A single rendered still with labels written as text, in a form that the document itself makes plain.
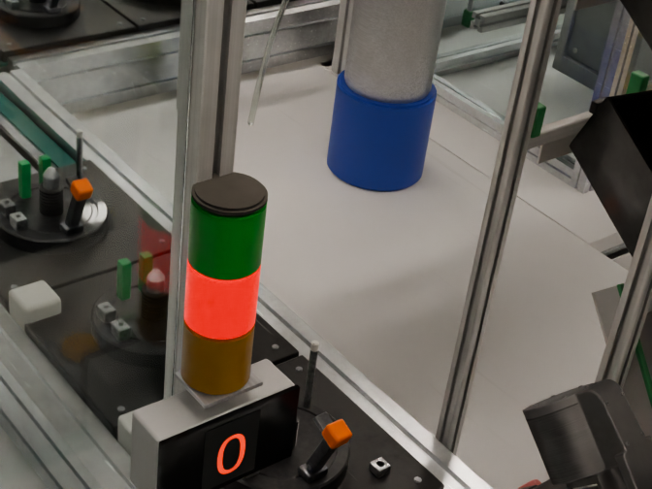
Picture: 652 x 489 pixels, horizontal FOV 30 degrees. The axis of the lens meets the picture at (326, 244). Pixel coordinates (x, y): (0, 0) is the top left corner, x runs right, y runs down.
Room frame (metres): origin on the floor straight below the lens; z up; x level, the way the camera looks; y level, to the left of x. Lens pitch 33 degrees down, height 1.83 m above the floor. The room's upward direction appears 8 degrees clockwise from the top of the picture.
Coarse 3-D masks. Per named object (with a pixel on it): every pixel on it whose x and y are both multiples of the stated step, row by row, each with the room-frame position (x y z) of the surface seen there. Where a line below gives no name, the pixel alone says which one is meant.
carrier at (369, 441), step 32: (320, 384) 1.03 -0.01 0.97; (352, 416) 0.98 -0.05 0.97; (352, 448) 0.93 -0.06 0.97; (384, 448) 0.94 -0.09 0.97; (256, 480) 0.85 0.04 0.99; (288, 480) 0.85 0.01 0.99; (320, 480) 0.86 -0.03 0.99; (352, 480) 0.89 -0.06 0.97; (384, 480) 0.89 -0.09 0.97; (416, 480) 0.90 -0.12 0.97
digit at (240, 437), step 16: (256, 416) 0.67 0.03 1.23; (208, 432) 0.64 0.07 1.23; (224, 432) 0.65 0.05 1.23; (240, 432) 0.66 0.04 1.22; (256, 432) 0.67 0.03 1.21; (208, 448) 0.64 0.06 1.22; (224, 448) 0.65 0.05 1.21; (240, 448) 0.66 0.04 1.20; (208, 464) 0.64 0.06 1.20; (224, 464) 0.65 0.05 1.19; (240, 464) 0.66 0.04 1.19; (208, 480) 0.64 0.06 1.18; (224, 480) 0.65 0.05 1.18
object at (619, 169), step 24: (624, 96) 1.00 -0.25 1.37; (648, 96) 1.02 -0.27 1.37; (600, 120) 0.99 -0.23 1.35; (624, 120) 1.03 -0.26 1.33; (648, 120) 1.05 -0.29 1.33; (576, 144) 1.01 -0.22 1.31; (600, 144) 0.98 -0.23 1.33; (624, 144) 0.96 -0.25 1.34; (648, 144) 1.05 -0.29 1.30; (600, 168) 0.98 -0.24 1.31; (624, 168) 0.95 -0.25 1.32; (648, 168) 0.93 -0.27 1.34; (600, 192) 0.97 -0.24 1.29; (624, 192) 0.95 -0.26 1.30; (648, 192) 0.92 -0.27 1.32; (624, 216) 0.94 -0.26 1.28; (624, 240) 0.93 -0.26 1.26
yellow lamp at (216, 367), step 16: (192, 336) 0.66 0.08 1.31; (192, 352) 0.66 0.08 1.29; (208, 352) 0.65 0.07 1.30; (224, 352) 0.65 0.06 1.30; (240, 352) 0.66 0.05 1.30; (192, 368) 0.66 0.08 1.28; (208, 368) 0.65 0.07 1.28; (224, 368) 0.65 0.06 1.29; (240, 368) 0.66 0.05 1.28; (192, 384) 0.66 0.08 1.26; (208, 384) 0.65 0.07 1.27; (224, 384) 0.65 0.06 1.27; (240, 384) 0.66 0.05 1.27
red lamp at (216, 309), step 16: (192, 272) 0.66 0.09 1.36; (256, 272) 0.67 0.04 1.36; (192, 288) 0.66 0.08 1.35; (208, 288) 0.65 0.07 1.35; (224, 288) 0.65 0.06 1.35; (240, 288) 0.66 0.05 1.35; (256, 288) 0.67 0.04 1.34; (192, 304) 0.66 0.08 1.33; (208, 304) 0.65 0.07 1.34; (224, 304) 0.65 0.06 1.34; (240, 304) 0.66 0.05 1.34; (256, 304) 0.67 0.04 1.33; (192, 320) 0.66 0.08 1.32; (208, 320) 0.65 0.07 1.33; (224, 320) 0.65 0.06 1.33; (240, 320) 0.66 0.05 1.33; (208, 336) 0.65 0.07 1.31; (224, 336) 0.65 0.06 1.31; (240, 336) 0.66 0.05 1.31
